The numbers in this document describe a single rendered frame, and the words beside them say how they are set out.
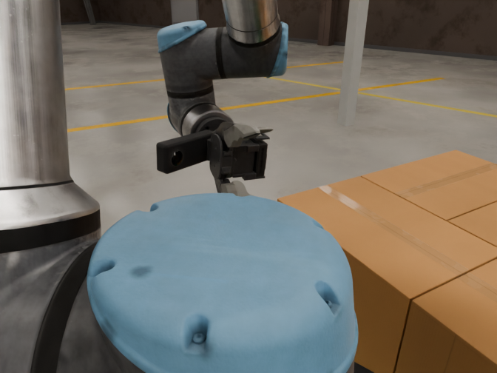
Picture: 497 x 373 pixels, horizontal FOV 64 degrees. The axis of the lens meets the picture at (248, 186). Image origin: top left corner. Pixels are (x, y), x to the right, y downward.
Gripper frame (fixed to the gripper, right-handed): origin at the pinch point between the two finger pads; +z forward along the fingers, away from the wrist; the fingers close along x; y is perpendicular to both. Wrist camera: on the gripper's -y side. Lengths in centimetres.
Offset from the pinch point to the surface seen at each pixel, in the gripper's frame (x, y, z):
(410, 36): 32, 663, -637
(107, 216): 104, -4, -175
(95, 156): 108, -3, -278
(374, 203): 39, 74, -49
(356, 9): -17, 221, -267
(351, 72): 35, 226, -263
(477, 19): -14, 710, -527
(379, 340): 60, 51, -12
